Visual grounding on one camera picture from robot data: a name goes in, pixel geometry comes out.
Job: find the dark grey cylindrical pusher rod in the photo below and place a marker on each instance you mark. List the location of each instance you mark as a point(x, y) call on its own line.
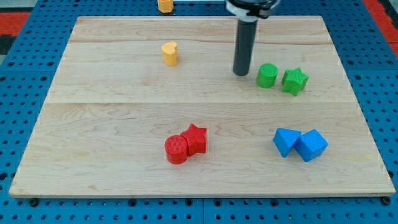
point(246, 32)

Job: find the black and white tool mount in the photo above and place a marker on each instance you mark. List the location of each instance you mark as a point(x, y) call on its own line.
point(252, 10)

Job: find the yellow heart block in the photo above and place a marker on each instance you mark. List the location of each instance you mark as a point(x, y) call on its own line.
point(170, 53)

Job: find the wooden board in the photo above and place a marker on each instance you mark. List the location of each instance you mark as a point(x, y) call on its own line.
point(113, 102)

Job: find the green cylinder block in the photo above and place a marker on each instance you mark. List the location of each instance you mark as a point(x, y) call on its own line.
point(267, 75)

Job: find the green star block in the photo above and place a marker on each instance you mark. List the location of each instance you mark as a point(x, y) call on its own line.
point(294, 81)

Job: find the yellow hexagon block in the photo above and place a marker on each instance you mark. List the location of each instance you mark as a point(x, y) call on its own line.
point(165, 6)

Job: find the blue triangle block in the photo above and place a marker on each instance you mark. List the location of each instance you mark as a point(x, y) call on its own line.
point(284, 140)

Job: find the red star block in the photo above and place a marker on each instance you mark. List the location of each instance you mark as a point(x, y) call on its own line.
point(196, 139)

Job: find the blue cube block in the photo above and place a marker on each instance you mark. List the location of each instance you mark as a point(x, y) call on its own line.
point(310, 145)

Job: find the red cylinder block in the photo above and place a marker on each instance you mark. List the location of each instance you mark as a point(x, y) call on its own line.
point(176, 149)

